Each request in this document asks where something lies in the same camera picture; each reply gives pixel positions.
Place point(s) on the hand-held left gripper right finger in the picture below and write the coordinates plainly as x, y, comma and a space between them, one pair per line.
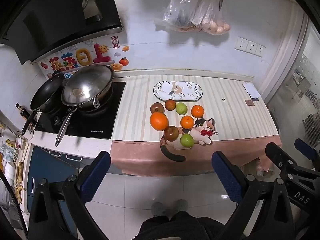
226, 177

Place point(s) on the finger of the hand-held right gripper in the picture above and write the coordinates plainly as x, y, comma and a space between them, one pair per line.
305, 148
280, 157

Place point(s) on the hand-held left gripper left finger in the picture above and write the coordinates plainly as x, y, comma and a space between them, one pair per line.
96, 177

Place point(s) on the green apple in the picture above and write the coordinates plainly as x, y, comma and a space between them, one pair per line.
187, 140
181, 108

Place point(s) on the small orange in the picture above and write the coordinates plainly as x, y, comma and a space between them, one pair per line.
187, 122
197, 111

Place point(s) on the dark red apple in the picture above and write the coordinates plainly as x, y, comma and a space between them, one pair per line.
171, 133

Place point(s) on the large orange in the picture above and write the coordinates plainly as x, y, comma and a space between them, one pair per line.
158, 121

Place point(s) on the orange-red apple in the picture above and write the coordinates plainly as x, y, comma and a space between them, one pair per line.
170, 104

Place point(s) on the greenish red apple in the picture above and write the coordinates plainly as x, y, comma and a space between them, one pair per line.
157, 107

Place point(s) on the floral oval plate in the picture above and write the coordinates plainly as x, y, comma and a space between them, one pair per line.
162, 90

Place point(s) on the blue kitchen cabinet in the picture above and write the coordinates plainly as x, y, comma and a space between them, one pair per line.
50, 162

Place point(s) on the striped tablecloth with pink edge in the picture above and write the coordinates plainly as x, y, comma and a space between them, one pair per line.
225, 125

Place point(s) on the calico cat plush toy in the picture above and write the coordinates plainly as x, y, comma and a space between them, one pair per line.
202, 130

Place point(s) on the frosted glass door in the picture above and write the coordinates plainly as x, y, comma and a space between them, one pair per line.
295, 92

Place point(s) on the black gas stove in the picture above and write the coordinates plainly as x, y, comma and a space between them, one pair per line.
105, 120

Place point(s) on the stainless steel wok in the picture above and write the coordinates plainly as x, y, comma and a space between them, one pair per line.
66, 122

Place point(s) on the small brown card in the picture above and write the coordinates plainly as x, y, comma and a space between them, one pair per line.
249, 102

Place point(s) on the person's dark trousers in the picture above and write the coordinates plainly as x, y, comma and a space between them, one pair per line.
175, 227

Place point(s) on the white folded paper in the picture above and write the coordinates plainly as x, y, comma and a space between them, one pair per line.
251, 90

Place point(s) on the glass wok lid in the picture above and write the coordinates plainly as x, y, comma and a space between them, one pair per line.
87, 82

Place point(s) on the black frying pan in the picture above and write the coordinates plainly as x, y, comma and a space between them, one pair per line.
45, 95

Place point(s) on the dark sauce bottle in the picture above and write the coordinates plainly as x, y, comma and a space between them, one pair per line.
23, 112

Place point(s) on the clear plastic bag of eggs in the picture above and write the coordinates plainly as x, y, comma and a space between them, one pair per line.
215, 25

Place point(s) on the black range hood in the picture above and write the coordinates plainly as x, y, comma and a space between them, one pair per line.
50, 17

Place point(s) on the clear plastic bag dark contents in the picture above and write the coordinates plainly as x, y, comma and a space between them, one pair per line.
180, 12

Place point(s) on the white wall socket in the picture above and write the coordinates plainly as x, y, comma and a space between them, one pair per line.
251, 47
241, 43
260, 50

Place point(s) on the colourful wall stickers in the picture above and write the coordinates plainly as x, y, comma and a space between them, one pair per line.
82, 57

